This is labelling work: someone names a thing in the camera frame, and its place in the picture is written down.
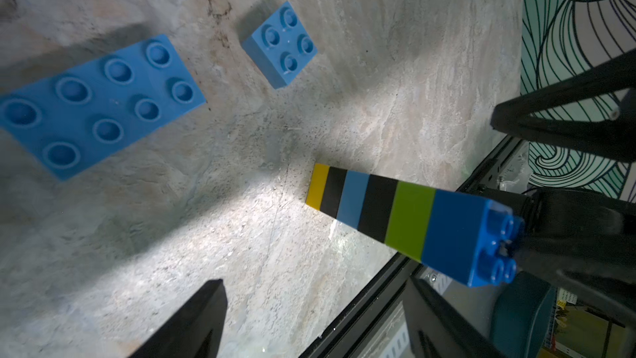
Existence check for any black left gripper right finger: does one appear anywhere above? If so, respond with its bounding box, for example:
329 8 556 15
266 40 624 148
402 278 503 358

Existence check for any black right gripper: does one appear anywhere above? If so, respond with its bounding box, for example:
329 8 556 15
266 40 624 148
490 50 635 328

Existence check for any blue long lego brick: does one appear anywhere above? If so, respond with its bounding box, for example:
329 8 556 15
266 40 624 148
336 170 369 230

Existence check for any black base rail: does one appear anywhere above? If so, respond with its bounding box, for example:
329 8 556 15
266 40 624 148
301 136 523 357

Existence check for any small blue lego brick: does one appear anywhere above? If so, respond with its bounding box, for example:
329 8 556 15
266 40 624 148
241 2 318 90

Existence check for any yellow lego brick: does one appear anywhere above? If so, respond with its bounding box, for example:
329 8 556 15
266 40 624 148
306 163 330 210

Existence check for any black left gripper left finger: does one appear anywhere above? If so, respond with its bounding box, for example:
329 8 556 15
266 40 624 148
131 279 228 357

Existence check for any blue square lego brick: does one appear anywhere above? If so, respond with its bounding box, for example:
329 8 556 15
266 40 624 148
421 190 525 288

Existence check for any black lego brick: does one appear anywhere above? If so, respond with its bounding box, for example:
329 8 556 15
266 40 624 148
357 175 398 243
320 167 347 219

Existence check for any green lego brick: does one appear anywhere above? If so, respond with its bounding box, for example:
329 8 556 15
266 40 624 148
384 181 437 262

